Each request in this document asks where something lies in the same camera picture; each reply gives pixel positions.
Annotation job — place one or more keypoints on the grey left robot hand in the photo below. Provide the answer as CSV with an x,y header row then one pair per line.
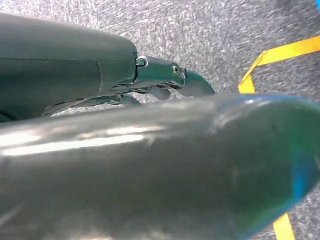
x,y
149,172

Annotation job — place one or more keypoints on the yellow floor tape square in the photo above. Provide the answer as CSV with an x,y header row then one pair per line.
x,y
287,52

